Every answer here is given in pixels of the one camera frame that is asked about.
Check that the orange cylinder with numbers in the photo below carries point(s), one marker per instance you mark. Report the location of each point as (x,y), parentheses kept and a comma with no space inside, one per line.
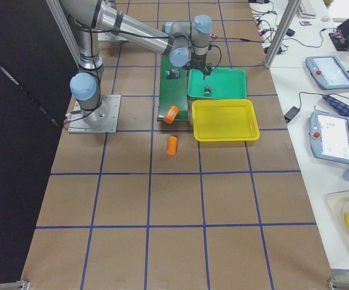
(171,114)

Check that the upper teach pendant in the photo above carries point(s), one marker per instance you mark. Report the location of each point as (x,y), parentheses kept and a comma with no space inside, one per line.
(328,72)

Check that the yellow plastic tray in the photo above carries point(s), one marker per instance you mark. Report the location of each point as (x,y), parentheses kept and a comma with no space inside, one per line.
(224,120)

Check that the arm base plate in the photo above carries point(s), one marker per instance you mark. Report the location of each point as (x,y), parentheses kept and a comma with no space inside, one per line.
(102,120)

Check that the lower teach pendant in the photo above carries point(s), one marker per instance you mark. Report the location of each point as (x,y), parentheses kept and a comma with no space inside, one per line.
(329,136)

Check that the green conveyor belt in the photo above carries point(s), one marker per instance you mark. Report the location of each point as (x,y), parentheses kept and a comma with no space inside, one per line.
(172,91)

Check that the green push button switch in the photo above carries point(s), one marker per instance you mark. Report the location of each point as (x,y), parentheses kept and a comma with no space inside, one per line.
(207,90)

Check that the green plastic tray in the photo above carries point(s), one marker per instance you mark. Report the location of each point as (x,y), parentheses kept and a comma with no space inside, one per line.
(226,83)

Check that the blue plaid cloth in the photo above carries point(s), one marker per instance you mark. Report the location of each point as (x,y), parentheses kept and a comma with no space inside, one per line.
(340,107)

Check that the plain orange cylinder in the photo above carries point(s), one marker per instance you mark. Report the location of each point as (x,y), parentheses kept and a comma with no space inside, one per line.
(171,145)

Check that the aluminium frame post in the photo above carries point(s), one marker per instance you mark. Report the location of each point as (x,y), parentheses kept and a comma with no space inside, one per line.
(287,17)

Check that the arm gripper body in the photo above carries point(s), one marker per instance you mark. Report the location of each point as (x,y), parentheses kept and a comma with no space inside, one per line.
(200,59)

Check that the teach pendant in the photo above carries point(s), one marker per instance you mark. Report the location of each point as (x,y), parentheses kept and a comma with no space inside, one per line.
(328,72)
(329,136)

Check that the black power adapter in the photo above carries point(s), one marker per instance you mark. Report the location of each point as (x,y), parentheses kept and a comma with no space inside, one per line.
(291,114)

